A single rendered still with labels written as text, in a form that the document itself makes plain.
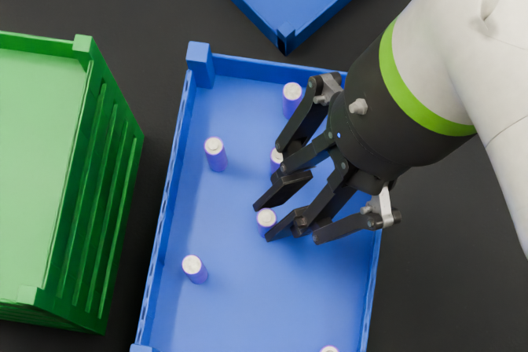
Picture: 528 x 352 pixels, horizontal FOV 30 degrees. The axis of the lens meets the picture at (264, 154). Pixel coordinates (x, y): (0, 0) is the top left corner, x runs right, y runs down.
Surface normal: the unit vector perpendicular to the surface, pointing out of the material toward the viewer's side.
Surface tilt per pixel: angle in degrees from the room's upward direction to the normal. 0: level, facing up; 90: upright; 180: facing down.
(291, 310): 0
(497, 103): 59
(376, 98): 65
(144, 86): 0
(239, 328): 0
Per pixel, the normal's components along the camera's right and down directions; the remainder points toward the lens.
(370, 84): -0.91, 0.03
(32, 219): -0.03, -0.25
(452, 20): -0.79, 0.25
